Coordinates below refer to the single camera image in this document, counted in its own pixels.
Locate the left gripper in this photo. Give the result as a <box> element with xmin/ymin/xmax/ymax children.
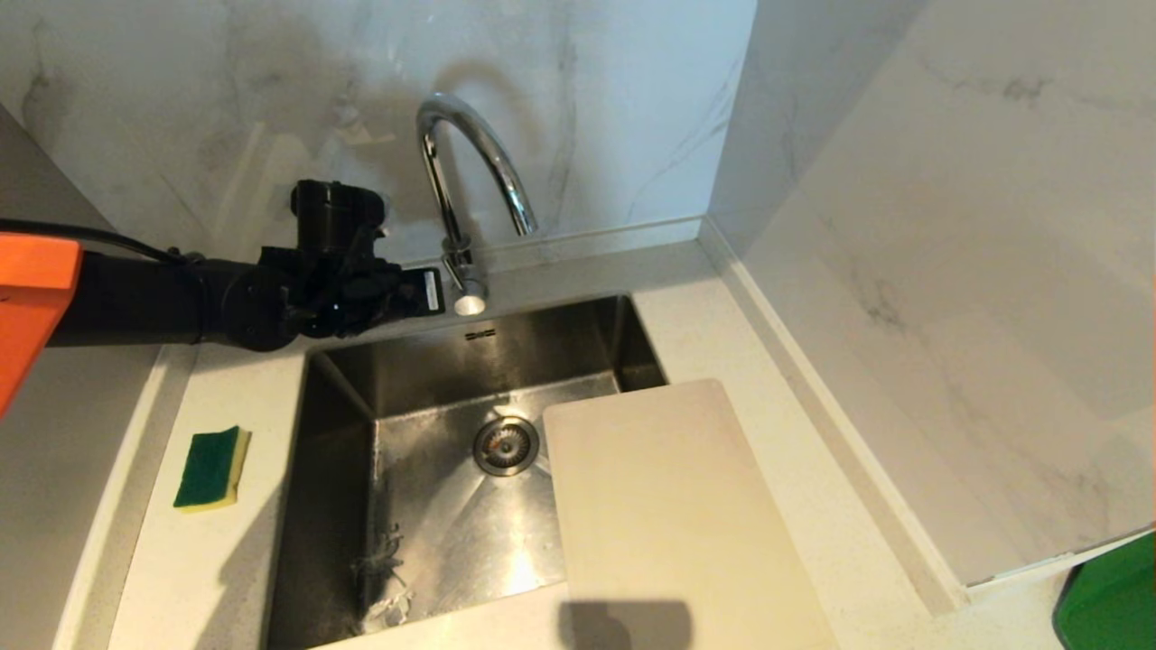
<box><xmin>305</xmin><ymin>256</ymin><xmax>446</xmax><ymax>340</ymax></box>

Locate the chrome gooseneck faucet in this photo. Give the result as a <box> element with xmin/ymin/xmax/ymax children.
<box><xmin>415</xmin><ymin>92</ymin><xmax>541</xmax><ymax>292</ymax></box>

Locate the white plastic cutting board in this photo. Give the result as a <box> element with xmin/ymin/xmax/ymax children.
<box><xmin>542</xmin><ymin>378</ymin><xmax>839</xmax><ymax>650</ymax></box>

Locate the round metal drain strainer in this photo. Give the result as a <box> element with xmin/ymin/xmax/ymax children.
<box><xmin>472</xmin><ymin>415</ymin><xmax>541</xmax><ymax>478</ymax></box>

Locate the stainless steel sink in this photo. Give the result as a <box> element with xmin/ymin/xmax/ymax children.
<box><xmin>266</xmin><ymin>293</ymin><xmax>670</xmax><ymax>650</ymax></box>

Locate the green and yellow sponge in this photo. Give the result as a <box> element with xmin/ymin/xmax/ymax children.
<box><xmin>172</xmin><ymin>424</ymin><xmax>253</xmax><ymax>515</ymax></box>

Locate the green plastic container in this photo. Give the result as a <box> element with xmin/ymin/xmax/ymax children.
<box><xmin>1051</xmin><ymin>531</ymin><xmax>1156</xmax><ymax>650</ymax></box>

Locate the chrome faucet handle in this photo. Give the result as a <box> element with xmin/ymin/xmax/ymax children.
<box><xmin>452</xmin><ymin>271</ymin><xmax>489</xmax><ymax>318</ymax></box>

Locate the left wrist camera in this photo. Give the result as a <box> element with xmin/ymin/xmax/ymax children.
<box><xmin>290</xmin><ymin>179</ymin><xmax>388</xmax><ymax>263</ymax></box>

